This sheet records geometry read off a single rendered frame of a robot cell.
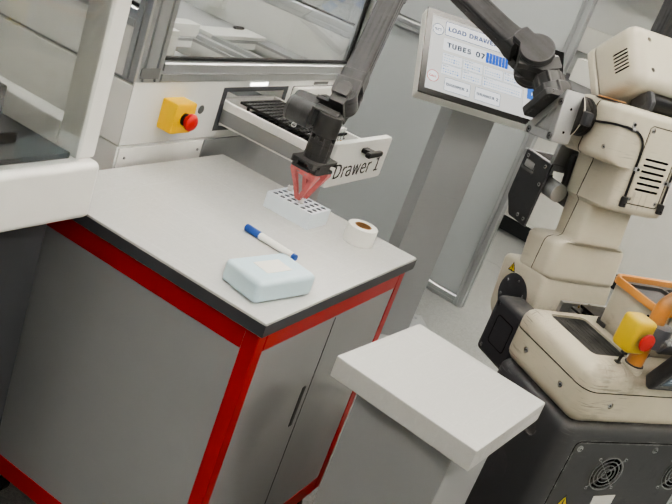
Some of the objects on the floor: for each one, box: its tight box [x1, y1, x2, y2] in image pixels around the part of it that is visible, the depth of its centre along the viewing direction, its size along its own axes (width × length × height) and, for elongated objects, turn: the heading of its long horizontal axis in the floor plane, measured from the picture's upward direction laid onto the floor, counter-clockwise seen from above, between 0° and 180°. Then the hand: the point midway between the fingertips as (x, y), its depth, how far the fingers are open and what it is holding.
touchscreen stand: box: [378, 106, 495, 340], centre depth 313 cm, size 50×45×102 cm
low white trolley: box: [0, 154, 417, 504], centre depth 199 cm, size 58×62×76 cm
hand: (301, 195), depth 196 cm, fingers open, 3 cm apart
